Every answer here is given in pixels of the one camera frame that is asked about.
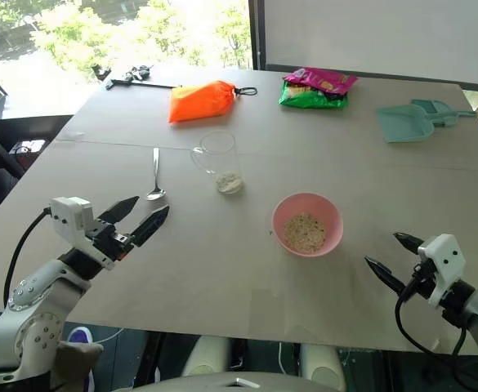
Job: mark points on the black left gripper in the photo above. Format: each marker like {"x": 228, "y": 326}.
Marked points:
{"x": 110, "y": 243}

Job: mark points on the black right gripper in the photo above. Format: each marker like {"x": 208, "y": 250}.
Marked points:
{"x": 421, "y": 283}

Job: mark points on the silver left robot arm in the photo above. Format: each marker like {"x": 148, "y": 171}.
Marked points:
{"x": 38, "y": 302}

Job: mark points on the beige grain food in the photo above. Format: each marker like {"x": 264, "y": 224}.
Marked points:
{"x": 305, "y": 232}

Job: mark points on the silver metal spoon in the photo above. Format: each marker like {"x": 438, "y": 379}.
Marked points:
{"x": 155, "y": 192}

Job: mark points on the pink plastic bowl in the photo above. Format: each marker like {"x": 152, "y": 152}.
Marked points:
{"x": 332, "y": 228}

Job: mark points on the clear glass cup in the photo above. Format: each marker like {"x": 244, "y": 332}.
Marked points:
{"x": 218, "y": 155}

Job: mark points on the purple shoe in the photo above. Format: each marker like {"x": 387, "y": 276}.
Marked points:
{"x": 80, "y": 339}

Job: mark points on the white rounded robot leg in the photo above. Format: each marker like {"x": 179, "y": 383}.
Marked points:
{"x": 322, "y": 367}
{"x": 206, "y": 357}

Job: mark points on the black thin rod tool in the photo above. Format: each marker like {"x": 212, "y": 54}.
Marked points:
{"x": 140, "y": 84}

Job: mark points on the teal plastic dustpan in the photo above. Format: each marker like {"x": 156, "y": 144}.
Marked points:
{"x": 404, "y": 124}

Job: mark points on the black key bunch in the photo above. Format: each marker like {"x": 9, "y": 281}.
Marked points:
{"x": 137, "y": 73}

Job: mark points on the small black clamp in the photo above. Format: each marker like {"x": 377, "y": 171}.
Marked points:
{"x": 101, "y": 71}

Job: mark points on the dark side furniture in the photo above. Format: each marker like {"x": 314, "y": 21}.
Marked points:
{"x": 10, "y": 130}

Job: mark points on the teal hand brush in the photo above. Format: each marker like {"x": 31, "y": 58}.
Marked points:
{"x": 439, "y": 110}

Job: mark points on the tan cloth lump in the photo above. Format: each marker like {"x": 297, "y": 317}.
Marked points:
{"x": 77, "y": 361}

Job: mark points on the green snack packet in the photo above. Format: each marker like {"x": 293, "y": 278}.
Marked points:
{"x": 312, "y": 100}

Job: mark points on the grey robot torso top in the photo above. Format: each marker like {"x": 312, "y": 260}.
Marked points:
{"x": 238, "y": 382}

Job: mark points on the magenta snack packet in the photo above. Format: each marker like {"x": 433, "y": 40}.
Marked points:
{"x": 324, "y": 79}

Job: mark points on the white projection screen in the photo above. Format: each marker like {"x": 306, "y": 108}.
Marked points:
{"x": 381, "y": 32}

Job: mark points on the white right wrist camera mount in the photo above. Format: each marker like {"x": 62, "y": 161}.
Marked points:
{"x": 443, "y": 265}

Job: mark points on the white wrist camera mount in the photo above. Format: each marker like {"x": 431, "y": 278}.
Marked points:
{"x": 69, "y": 220}
{"x": 443, "y": 265}

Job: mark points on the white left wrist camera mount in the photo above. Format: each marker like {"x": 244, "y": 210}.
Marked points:
{"x": 69, "y": 220}

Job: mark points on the dark window frame post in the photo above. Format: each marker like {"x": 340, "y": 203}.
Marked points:
{"x": 257, "y": 32}

